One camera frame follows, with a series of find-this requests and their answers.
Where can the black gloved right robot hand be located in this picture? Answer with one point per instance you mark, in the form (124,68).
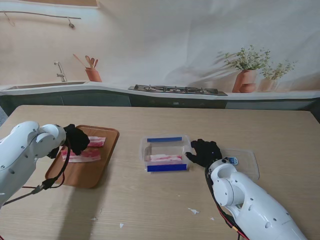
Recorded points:
(207,152)

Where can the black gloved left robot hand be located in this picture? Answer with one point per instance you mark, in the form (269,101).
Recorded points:
(77,140)

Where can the raw pink bacon slice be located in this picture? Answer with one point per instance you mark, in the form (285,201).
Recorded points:
(98,141)
(90,155)

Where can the clear lid with blue label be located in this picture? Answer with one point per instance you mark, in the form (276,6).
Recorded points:
(247,160)

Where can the raw bacon slices stack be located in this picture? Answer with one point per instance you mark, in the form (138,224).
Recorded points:
(165,158)

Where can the clear plastic container blue tape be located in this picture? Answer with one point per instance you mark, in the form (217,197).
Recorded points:
(165,168)

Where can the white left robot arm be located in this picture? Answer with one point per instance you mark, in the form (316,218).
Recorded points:
(17,155)

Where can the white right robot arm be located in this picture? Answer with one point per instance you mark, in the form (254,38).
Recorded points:
(250,200)

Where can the brown wooden tray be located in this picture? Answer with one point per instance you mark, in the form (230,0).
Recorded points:
(82,175)

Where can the printed kitchen backdrop cloth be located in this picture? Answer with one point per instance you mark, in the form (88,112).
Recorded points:
(160,37)

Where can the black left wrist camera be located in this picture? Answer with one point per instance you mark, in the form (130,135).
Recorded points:
(53,153)

